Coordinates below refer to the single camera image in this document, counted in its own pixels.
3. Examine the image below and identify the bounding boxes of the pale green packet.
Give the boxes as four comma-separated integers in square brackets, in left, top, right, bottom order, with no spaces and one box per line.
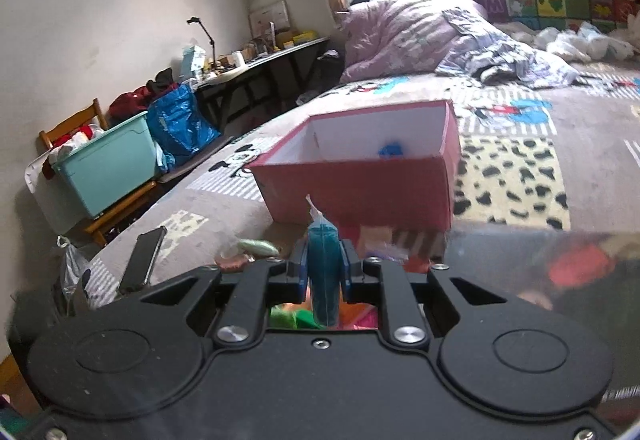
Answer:
[236,238,280,257]

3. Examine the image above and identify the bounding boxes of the folding table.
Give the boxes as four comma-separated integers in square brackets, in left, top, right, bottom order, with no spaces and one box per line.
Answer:
[195,36,331,126]

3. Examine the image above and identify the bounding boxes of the clear plastic sheet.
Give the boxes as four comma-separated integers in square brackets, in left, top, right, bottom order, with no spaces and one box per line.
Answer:
[445,227,640,401]

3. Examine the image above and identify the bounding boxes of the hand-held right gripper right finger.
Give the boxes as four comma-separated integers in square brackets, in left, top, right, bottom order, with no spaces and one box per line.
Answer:
[340,240,508,351]

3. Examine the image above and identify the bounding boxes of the picture frame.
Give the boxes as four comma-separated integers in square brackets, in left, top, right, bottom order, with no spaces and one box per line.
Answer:
[248,0,291,38]

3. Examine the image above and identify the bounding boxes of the red and white clothes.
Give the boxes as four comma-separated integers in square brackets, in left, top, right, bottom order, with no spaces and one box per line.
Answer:
[50,122,106,163]

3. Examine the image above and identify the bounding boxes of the printed bed sheet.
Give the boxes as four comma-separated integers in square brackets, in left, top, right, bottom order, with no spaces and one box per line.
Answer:
[85,62,640,321]

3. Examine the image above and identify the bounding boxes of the blue plastic bag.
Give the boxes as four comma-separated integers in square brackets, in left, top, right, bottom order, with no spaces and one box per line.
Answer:
[146,82,222,166]

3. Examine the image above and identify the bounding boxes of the black bag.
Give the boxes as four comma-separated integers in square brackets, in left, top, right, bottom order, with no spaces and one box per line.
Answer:
[295,49,346,106]

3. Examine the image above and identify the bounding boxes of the small blue object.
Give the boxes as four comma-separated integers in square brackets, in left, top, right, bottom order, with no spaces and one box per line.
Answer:
[377,141,408,160]

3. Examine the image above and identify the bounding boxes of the striped cloth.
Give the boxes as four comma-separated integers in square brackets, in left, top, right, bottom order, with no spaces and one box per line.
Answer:
[435,7,581,88]

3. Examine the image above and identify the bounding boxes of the red clothing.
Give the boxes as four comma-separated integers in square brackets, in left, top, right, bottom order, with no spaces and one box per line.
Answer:
[108,85,153,118]

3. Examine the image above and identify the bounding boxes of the pink cardboard box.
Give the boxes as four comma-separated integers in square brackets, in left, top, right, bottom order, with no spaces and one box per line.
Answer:
[248,100,462,233]

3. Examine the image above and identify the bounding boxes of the colourful cloth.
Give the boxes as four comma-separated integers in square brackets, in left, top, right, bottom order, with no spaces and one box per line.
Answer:
[270,302,381,331]

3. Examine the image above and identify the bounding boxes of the blue sachet packet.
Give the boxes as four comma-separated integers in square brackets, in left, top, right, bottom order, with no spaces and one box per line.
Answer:
[305,194,343,328]

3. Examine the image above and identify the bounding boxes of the colourful foam mat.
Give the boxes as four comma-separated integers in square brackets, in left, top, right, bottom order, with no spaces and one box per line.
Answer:
[405,0,640,33]

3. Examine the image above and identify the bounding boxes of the yellow box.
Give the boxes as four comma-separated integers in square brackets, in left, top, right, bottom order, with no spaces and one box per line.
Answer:
[277,31,318,46]

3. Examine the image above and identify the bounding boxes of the teal plastic storage bin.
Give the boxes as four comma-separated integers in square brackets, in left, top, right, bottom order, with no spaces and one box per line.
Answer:
[52,112,163,219]

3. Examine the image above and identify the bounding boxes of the black smartphone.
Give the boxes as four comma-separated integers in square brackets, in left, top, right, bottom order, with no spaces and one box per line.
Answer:
[118,226,168,293]

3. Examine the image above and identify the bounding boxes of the light blue box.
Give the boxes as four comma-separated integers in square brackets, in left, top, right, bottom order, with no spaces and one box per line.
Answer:
[181,45,207,81]

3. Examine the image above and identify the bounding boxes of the clear plastic bag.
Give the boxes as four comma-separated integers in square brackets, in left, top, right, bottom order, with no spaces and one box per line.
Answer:
[57,235,93,316]

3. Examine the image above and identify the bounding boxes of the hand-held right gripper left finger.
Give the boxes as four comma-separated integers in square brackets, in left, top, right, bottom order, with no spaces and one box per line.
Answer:
[142,240,309,346]

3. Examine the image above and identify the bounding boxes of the purple duvet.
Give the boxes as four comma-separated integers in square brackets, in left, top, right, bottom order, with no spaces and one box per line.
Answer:
[334,0,488,83]

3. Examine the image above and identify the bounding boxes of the white plastic lid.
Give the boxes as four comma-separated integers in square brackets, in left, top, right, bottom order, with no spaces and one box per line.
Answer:
[24,155,88,233]

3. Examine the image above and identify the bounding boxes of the small red item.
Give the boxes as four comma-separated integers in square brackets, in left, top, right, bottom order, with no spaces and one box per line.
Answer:
[215,256,253,271]

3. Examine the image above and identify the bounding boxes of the white plastic bags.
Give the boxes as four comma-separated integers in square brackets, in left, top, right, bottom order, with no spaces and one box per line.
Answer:
[510,20,638,63]

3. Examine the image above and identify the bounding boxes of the black clothing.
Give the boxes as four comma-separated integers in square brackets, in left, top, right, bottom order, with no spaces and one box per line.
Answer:
[147,68,176,96]

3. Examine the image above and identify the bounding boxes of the wooden chair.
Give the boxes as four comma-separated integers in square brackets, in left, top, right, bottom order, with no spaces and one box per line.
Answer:
[39,99,161,248]

